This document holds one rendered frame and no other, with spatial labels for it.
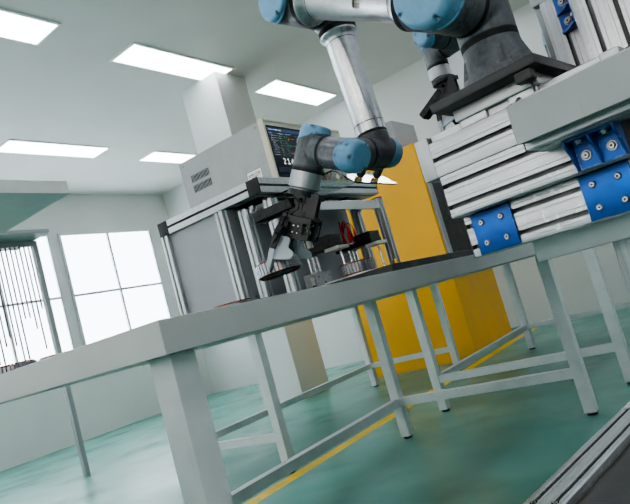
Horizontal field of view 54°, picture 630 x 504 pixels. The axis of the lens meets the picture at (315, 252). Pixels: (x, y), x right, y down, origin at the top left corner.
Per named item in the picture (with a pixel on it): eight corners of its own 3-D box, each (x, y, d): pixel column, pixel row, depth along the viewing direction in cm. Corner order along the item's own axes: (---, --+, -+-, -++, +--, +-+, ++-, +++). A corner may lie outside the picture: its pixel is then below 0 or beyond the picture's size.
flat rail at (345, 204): (380, 208, 224) (378, 200, 224) (274, 210, 173) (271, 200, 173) (378, 209, 224) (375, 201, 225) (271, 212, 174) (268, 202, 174)
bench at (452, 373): (679, 319, 433) (644, 217, 441) (644, 384, 281) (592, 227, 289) (527, 348, 495) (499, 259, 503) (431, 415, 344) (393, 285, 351)
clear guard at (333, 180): (397, 184, 182) (392, 165, 183) (355, 182, 163) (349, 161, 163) (312, 218, 201) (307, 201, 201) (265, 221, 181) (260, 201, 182)
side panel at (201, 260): (255, 315, 180) (227, 210, 183) (249, 316, 177) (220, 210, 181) (192, 334, 196) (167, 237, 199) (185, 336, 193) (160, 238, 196)
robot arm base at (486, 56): (553, 71, 124) (538, 26, 125) (521, 63, 113) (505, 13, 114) (487, 104, 134) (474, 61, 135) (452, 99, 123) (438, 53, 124)
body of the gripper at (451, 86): (459, 106, 202) (448, 72, 203) (438, 117, 208) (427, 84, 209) (470, 107, 208) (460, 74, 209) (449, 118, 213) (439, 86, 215)
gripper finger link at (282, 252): (283, 270, 139) (299, 237, 142) (260, 264, 141) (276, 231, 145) (286, 277, 141) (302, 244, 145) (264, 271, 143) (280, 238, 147)
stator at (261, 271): (309, 265, 152) (304, 251, 153) (290, 267, 142) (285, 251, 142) (271, 281, 156) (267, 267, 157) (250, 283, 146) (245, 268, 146)
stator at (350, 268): (383, 267, 183) (379, 255, 183) (366, 270, 173) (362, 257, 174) (351, 277, 188) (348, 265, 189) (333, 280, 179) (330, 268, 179)
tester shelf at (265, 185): (379, 193, 227) (375, 181, 228) (260, 192, 172) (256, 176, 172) (289, 229, 252) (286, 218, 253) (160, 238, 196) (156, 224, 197)
